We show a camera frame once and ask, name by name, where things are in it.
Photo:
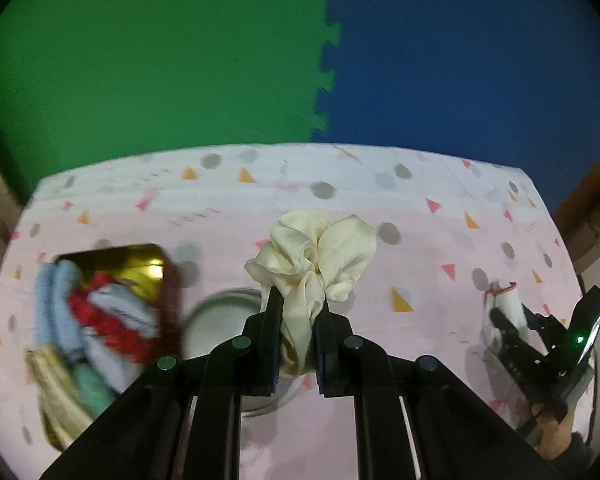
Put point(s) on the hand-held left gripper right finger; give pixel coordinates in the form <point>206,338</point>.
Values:
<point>330,360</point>

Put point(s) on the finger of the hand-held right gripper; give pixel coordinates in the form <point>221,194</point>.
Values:
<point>510,340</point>
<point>542,324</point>

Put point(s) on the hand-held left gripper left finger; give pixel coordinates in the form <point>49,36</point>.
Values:
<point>267,360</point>

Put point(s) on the white cloth with red band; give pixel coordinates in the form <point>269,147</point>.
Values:
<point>507,305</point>

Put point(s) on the cream satin scrunchie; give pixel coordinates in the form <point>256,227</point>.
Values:
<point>305,250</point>

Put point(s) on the gold and red tin box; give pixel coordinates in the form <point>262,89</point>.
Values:
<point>150,260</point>

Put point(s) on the red and grey satin bonnet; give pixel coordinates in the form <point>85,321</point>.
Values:
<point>100,310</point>

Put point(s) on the orange yellow striped towel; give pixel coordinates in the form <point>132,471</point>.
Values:
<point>60,390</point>

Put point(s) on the light blue towel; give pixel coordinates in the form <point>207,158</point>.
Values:
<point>55,310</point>

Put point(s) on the person's right hand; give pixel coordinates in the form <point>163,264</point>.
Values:
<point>550,435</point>

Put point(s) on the stainless steel bowl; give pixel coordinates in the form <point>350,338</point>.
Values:
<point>210,325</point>

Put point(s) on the plain cardboard box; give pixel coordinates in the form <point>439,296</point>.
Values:
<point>597,240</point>

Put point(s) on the pink patterned tablecloth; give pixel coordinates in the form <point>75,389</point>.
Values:
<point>430,260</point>

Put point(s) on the brown foam mat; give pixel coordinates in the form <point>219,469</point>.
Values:
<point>590,185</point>

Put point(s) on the blue foam mat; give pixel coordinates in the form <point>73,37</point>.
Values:
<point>480,60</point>

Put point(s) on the green foam mat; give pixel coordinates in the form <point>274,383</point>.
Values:
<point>155,60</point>

